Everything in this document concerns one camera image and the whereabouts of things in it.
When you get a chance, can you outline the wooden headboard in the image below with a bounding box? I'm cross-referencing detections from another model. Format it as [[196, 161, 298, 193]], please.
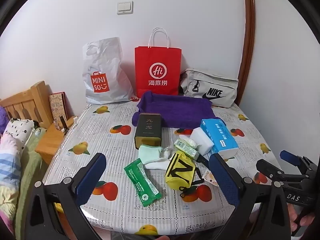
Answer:
[[0, 81, 53, 129]]

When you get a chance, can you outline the small black stand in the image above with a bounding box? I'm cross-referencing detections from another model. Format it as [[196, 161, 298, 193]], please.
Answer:
[[59, 116, 70, 132]]

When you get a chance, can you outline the white floral pillow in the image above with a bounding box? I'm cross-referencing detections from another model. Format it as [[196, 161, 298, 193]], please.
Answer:
[[2, 119, 35, 150]]

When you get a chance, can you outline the small white fruit print sachet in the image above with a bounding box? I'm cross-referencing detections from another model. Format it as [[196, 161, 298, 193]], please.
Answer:
[[200, 169, 220, 187]]

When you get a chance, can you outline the green bedsheet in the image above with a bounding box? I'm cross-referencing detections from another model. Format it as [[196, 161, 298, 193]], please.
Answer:
[[15, 140, 60, 238]]

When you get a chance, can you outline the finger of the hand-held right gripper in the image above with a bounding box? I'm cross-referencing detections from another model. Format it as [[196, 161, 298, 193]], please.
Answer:
[[255, 158, 304, 183], [279, 150, 317, 173]]

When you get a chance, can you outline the white plastic shopping bag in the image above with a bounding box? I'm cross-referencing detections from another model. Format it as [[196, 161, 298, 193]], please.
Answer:
[[82, 37, 134, 105]]

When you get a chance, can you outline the brown book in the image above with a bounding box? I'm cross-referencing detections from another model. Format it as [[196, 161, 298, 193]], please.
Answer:
[[49, 92, 68, 124]]

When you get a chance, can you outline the light green small packet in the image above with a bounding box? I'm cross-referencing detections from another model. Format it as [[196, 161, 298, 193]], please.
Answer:
[[174, 138, 198, 159]]

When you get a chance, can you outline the white latex glove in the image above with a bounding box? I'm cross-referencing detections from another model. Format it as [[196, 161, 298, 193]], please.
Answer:
[[179, 134, 200, 148], [144, 152, 175, 172]]

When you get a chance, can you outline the red paper bag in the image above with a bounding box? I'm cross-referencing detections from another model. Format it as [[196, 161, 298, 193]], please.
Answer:
[[134, 27, 182, 98]]

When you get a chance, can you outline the wooden nightstand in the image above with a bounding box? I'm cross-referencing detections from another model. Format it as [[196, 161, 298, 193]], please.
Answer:
[[35, 116, 78, 165]]

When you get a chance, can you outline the person's right hand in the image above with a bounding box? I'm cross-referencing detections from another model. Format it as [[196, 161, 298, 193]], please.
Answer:
[[287, 202, 316, 236]]

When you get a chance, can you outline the brown wooden door frame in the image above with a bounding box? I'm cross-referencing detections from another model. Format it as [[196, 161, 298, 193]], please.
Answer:
[[237, 0, 255, 105]]

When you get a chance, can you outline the yellow pouch with black stripes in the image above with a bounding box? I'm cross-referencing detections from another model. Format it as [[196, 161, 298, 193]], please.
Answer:
[[165, 150, 203, 197]]

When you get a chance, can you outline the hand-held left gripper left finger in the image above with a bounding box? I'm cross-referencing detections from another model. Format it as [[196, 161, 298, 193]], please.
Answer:
[[24, 152, 108, 240]]

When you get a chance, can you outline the purple plush toy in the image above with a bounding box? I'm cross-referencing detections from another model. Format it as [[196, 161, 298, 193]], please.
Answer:
[[0, 106, 12, 135]]

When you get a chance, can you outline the grey waist bag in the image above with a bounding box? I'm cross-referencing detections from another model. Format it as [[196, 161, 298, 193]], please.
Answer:
[[180, 68, 239, 108]]

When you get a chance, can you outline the blue tissue pack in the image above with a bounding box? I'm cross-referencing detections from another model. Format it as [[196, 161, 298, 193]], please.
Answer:
[[200, 119, 240, 159]]

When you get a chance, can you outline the dark green tin box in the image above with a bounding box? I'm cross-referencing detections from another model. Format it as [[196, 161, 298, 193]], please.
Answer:
[[134, 113, 162, 150]]

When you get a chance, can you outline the purple towel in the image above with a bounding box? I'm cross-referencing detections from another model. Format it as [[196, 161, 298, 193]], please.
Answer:
[[132, 91, 222, 128]]

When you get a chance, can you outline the pastel striped quilt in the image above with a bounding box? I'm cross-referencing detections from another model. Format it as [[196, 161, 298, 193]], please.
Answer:
[[0, 132, 28, 235]]

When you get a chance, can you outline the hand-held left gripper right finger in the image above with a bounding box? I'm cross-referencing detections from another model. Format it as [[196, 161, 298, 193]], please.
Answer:
[[209, 152, 292, 240]]

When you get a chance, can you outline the green wet wipes packet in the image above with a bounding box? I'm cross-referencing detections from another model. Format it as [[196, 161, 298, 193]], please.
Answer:
[[124, 158, 162, 207]]

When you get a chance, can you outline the white light switch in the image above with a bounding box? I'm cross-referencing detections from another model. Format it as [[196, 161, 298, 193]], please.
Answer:
[[117, 1, 134, 15]]

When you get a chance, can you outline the mint green sock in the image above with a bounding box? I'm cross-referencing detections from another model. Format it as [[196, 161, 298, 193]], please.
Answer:
[[138, 144, 164, 165]]

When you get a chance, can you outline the white sponge block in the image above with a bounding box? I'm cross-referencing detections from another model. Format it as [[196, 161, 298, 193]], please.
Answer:
[[190, 127, 215, 155]]

